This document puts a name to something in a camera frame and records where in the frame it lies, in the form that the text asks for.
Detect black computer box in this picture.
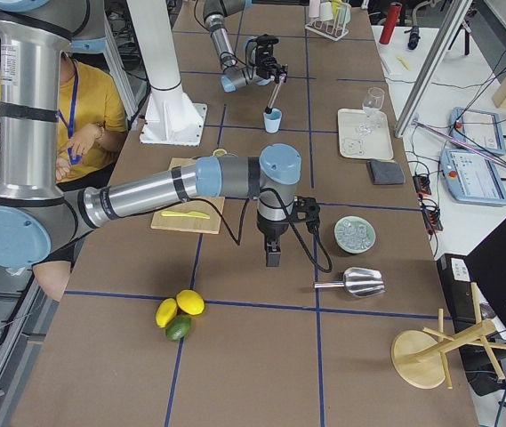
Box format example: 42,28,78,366
437,254,475,332

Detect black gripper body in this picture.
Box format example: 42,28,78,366
257,195,320,243

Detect yellow lemon left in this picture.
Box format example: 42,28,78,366
155,298,178,328

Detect person in yellow shirt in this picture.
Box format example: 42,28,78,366
29,50,128,302

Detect bamboo cutting board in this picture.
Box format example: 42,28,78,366
150,156,227,235

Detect aluminium frame post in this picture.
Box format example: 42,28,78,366
394,0,473,138

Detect red cylinder bottle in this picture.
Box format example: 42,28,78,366
379,2,403,45

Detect dark grey folded cloth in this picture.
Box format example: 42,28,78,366
367,159,406,185

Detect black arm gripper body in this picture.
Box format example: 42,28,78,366
254,34,288,84

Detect lemon slice on table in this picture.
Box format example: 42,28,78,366
213,149,228,157

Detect green bowl of ice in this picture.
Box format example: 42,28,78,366
333,216,376,254

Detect yellow plastic knife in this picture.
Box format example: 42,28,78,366
160,210,211,220

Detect white cup drying rack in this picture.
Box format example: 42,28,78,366
305,0,351,41

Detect teach pendant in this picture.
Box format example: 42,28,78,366
440,149,506,206
449,107,506,156

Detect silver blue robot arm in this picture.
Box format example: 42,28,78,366
0,1,317,269
203,0,288,93

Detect light blue cup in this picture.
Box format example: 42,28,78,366
263,109,282,133

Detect teach pendant near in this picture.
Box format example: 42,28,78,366
440,149,506,206

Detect teach pendant far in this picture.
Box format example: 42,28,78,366
449,107,506,156

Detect metal ice scoop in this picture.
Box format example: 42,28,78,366
314,267,385,298

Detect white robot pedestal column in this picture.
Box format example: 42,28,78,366
127,0,207,146

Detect green lime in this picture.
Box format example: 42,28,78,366
165,315,192,342

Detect clear wine glass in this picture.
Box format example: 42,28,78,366
357,87,385,135

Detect black blue handheld tool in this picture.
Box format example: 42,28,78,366
407,26,420,51

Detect cream bear tray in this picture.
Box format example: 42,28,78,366
337,109,394,161

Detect yellow lemon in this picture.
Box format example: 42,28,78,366
175,289,205,316
155,298,178,328

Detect wooden cup tree stand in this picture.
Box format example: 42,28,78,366
390,282,506,389

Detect orange black connector strip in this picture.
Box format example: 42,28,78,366
413,173,444,235

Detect yellow lemon upper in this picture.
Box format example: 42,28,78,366
175,289,205,316

